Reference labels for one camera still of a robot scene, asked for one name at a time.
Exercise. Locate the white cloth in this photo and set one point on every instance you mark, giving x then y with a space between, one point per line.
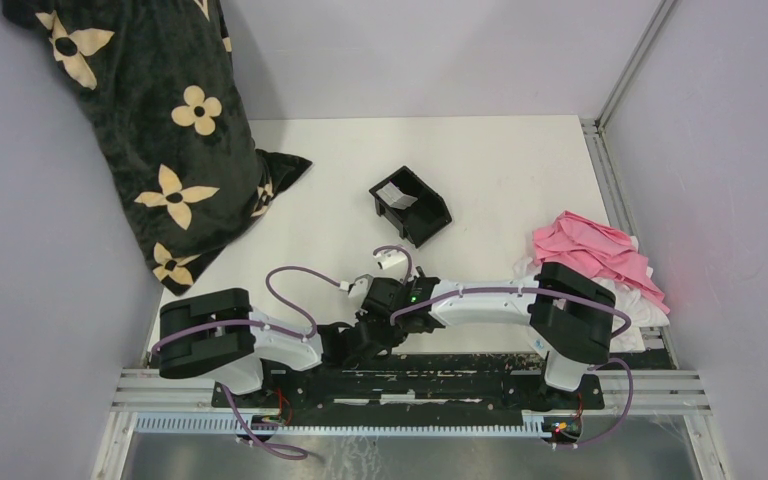
630 301

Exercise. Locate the pink cloth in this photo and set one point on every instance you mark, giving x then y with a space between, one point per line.
595 250

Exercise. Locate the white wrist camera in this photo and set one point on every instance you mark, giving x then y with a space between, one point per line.
357 289
390 259

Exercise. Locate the stack of credit cards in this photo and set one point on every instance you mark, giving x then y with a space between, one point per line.
394 198

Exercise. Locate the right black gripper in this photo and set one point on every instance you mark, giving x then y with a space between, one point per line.
398 283

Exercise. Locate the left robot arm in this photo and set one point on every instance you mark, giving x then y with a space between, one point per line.
222 337

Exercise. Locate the black plastic tray box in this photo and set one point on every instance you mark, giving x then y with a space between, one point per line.
416 210

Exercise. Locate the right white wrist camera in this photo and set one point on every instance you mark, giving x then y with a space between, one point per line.
390 259

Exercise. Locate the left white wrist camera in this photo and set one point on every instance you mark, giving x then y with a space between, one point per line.
357 289

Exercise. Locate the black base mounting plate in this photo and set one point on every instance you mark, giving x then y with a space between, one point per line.
419 390

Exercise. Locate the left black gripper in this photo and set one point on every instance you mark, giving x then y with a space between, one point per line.
399 338

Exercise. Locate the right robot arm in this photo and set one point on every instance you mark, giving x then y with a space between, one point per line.
569 319

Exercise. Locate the black floral blanket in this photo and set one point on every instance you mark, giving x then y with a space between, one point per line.
155 79

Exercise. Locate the aluminium frame rail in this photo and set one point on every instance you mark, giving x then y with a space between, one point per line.
595 130

